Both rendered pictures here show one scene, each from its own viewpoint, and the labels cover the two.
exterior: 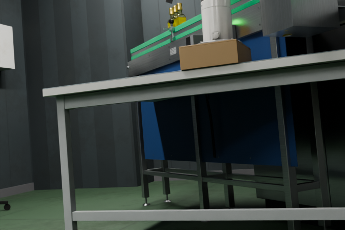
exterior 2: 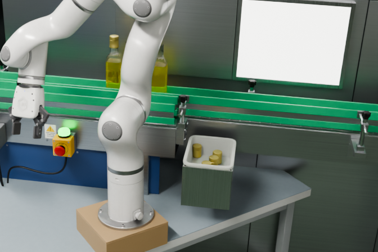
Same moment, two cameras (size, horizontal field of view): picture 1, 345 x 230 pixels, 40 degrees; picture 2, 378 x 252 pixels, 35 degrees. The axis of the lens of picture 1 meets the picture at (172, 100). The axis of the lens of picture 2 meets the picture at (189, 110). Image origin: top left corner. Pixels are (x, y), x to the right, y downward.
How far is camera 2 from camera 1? 202 cm
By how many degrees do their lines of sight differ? 62
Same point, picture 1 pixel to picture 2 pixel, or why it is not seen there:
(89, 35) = not seen: outside the picture
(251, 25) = not seen: hidden behind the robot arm
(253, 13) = not seen: hidden behind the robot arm
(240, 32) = (85, 144)
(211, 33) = (131, 211)
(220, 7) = (142, 181)
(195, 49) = (125, 241)
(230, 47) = (161, 231)
